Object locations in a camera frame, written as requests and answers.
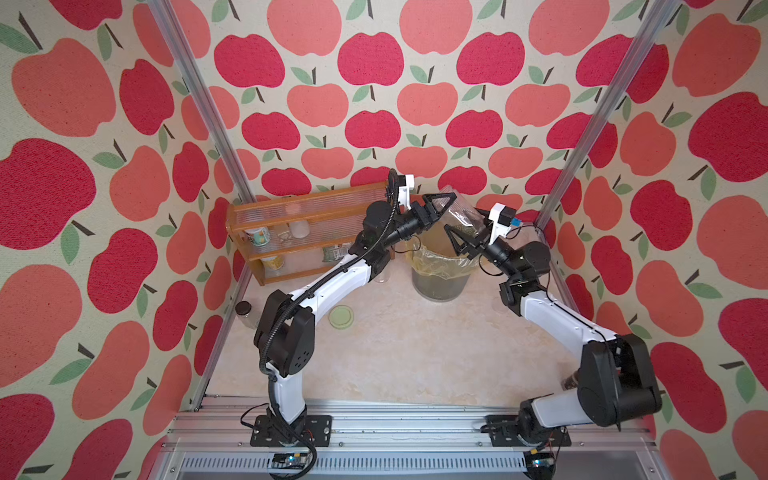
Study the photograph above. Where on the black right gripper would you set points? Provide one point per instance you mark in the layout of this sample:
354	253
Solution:
475	244

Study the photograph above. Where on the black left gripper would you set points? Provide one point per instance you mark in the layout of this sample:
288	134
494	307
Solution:
424	215

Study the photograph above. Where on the pale green jar lid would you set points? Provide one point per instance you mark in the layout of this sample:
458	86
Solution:
341	317

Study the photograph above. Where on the clear jar with mung beans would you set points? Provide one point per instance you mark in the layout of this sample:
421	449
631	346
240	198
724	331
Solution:
384	275

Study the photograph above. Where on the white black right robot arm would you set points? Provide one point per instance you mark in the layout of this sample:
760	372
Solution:
616	380

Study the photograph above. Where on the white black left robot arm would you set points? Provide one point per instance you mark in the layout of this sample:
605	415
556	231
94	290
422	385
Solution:
285	337

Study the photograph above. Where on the yellow plastic bin liner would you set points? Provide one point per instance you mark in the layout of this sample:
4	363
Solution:
430	253

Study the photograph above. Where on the metal mesh trash bin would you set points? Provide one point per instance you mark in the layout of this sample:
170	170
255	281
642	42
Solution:
437	289

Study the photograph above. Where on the packet on lower shelf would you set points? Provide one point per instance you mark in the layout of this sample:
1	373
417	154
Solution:
334	253

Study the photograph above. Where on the wooden spice rack shelf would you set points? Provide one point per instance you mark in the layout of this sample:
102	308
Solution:
335	217

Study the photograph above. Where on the white bottle on shelf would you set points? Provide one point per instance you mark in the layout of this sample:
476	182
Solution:
300	228

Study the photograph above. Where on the small glass jar on shelf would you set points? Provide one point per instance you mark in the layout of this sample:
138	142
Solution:
284	235

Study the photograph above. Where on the yellow container lower shelf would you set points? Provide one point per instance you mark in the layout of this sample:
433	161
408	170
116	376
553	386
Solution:
273	263

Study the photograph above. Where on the dark spice jar right side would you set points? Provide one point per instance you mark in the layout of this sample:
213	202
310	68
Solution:
571	382

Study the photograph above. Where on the green label cup on shelf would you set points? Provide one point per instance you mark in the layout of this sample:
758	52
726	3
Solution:
258	237

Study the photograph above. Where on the small black lid spice jar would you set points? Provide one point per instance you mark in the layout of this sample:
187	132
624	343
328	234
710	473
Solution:
246	314

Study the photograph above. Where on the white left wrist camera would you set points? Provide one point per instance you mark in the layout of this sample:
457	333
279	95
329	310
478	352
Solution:
405	184

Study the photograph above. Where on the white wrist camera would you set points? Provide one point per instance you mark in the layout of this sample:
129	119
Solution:
405	184
502	221

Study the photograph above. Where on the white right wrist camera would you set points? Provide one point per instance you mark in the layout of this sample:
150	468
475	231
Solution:
502	221

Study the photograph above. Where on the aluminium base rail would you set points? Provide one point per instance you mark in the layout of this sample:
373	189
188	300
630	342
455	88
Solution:
397	441

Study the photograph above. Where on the right aluminium frame post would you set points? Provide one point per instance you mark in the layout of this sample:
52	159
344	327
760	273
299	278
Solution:
654	22

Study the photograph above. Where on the aluminium frame post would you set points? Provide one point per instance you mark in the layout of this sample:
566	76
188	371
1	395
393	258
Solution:
173	34
654	22

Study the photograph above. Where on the left aluminium frame post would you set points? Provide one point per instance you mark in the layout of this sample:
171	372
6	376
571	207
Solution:
173	34

